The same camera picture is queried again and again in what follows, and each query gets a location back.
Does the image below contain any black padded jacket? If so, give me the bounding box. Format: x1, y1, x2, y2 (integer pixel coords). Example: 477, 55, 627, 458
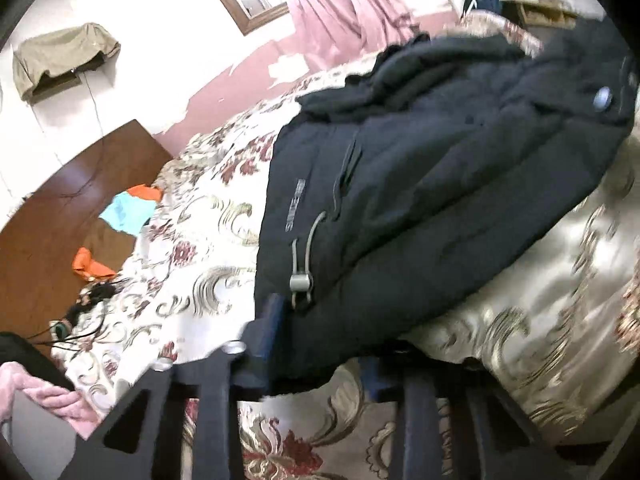
254, 20, 640, 396

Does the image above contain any dark blue backpack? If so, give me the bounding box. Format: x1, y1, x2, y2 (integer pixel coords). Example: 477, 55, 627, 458
462, 0, 502, 16

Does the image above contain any khaki cloth cover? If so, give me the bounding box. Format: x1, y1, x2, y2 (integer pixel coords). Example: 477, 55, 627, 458
12, 22, 122, 103

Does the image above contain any thin black wall wire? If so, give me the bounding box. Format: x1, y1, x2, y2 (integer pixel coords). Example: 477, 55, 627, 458
82, 71, 108, 171

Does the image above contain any black cable tangle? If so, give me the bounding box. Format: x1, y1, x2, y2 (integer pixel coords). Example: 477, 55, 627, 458
25, 280, 131, 346

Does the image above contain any floral bedspread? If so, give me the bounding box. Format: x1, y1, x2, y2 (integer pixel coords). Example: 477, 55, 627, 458
50, 12, 640, 480

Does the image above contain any pink knotted curtain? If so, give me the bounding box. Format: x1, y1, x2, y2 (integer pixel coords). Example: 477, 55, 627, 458
345, 0, 421, 53
280, 0, 371, 68

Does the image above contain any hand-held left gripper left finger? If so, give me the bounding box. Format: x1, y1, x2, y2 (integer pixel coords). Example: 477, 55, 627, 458
102, 294, 286, 480

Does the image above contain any light blue garment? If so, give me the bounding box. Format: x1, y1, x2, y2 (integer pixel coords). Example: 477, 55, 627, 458
98, 192, 156, 235

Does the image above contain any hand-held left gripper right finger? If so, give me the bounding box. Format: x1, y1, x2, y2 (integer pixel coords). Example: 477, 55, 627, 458
364, 347, 621, 480

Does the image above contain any orange garment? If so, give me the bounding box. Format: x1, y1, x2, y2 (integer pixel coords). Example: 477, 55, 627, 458
72, 185, 163, 281

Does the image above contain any wooden headboard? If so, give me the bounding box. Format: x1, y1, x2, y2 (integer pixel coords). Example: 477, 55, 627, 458
0, 119, 173, 333

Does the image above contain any wooden shelf desk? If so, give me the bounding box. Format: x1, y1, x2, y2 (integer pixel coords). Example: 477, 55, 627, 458
500, 0, 601, 31

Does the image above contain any pink fuzzy garment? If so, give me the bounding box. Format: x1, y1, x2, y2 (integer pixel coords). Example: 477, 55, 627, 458
0, 360, 103, 438

